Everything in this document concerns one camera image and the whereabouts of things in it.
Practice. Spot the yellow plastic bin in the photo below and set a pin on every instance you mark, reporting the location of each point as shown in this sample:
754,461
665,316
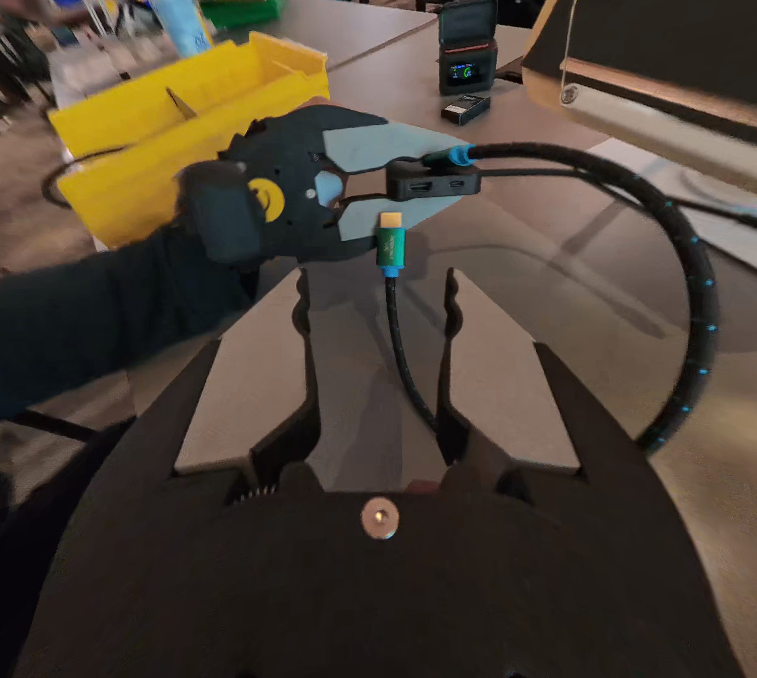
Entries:
177,169

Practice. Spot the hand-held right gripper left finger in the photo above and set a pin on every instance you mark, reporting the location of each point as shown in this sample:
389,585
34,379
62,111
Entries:
248,394

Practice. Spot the black charging case with display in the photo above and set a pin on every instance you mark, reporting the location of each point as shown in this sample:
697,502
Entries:
467,39

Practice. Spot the person's left forearm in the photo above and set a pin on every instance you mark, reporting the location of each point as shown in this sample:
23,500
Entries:
88,323

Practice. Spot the small black battery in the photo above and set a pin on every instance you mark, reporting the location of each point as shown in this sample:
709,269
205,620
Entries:
466,110

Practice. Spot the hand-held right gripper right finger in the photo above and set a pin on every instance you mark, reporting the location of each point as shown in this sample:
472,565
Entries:
508,394

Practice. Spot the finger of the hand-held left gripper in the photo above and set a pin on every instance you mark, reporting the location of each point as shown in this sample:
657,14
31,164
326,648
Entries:
361,219
384,142

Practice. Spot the person's left hand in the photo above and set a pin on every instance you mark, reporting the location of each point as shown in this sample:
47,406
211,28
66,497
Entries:
312,102

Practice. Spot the grey bin divider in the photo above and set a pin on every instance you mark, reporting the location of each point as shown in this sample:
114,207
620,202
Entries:
180,104

